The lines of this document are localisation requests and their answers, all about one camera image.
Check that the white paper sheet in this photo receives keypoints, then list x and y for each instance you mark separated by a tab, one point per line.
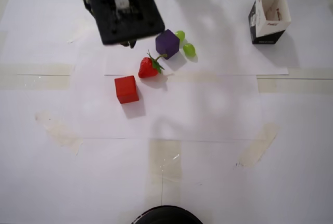
182	109
234	60

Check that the beige masking tape strip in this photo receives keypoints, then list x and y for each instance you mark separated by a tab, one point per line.
294	84
59	132
260	143
80	32

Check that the black round object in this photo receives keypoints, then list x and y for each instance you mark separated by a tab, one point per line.
166	216

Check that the red toy strawberry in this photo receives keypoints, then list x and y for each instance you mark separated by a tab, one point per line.
147	69

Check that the clear glossy tape strip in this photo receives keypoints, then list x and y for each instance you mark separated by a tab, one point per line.
36	78
165	159

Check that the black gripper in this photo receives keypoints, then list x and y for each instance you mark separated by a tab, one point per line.
129	44

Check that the white and black cardboard box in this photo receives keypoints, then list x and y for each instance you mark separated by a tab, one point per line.
268	37

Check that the red wooden cube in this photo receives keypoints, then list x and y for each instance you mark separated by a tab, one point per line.
126	89

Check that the purple wooden cube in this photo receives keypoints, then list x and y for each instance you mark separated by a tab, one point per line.
167	44

